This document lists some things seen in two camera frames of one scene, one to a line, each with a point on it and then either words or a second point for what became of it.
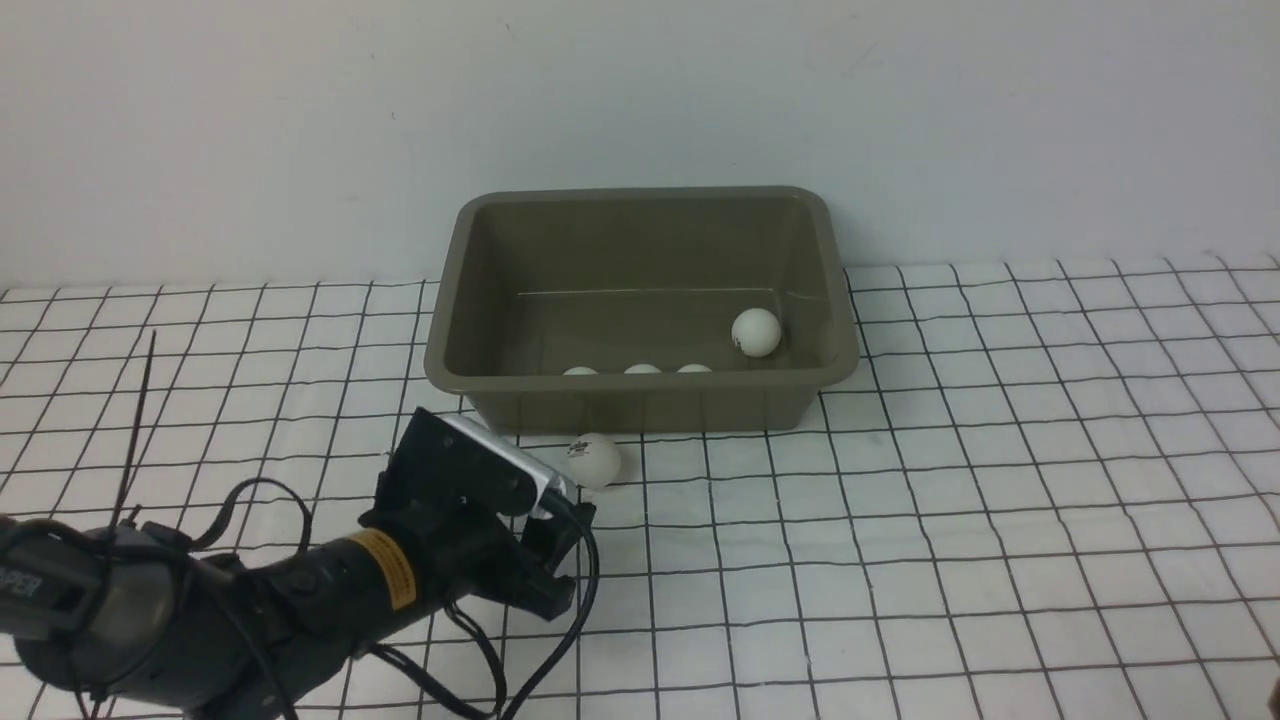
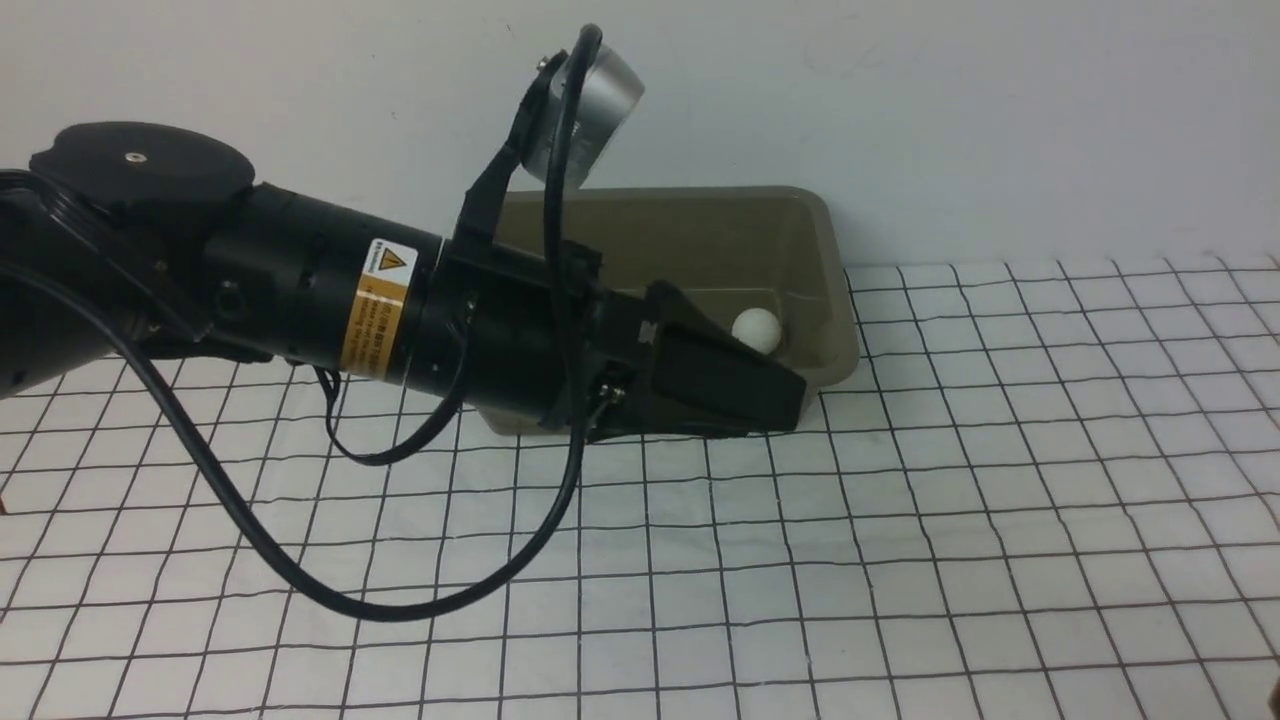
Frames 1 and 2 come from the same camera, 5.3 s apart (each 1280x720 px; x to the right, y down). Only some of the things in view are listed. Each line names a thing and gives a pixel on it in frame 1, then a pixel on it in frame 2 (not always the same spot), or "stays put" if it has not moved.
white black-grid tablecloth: (1049, 489) stays put
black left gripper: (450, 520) to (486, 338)
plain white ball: (756, 331) stays put
